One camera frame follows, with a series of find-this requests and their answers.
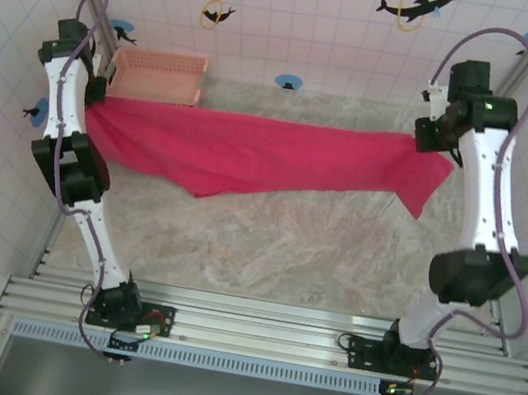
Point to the red long pants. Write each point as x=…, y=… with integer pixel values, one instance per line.
x=251, y=150

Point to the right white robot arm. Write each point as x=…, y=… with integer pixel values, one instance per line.
x=482, y=193

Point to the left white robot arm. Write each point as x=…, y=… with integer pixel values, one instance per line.
x=66, y=93

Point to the blue circle diver sticker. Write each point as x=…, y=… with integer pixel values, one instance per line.
x=39, y=111

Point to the pink plastic basket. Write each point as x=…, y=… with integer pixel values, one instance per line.
x=157, y=76

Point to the small circuit board green light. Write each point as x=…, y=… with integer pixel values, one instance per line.
x=396, y=391

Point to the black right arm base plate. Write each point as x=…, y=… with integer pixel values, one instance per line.
x=362, y=351

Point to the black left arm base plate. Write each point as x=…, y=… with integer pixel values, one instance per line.
x=163, y=317

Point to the aluminium rail frame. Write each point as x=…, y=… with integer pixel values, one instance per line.
x=248, y=321

